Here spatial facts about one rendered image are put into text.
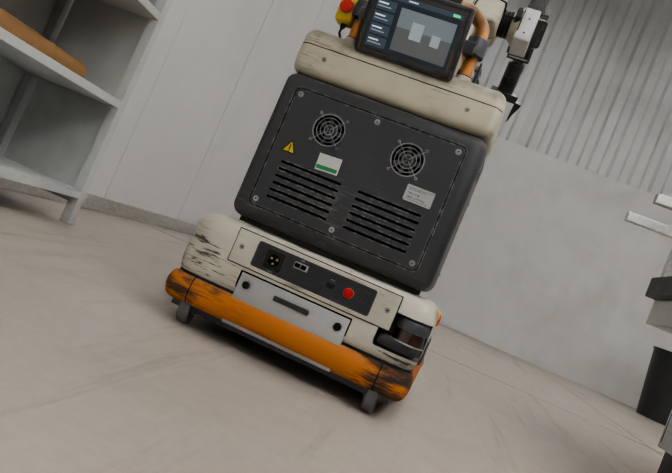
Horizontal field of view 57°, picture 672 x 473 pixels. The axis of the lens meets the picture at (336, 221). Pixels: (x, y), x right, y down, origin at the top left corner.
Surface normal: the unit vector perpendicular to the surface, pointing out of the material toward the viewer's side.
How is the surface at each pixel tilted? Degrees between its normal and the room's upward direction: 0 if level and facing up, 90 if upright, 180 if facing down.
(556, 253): 90
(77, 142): 90
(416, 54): 115
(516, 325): 90
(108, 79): 90
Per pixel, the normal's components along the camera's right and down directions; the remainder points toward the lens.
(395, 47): -0.33, 0.27
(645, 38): -0.15, -0.11
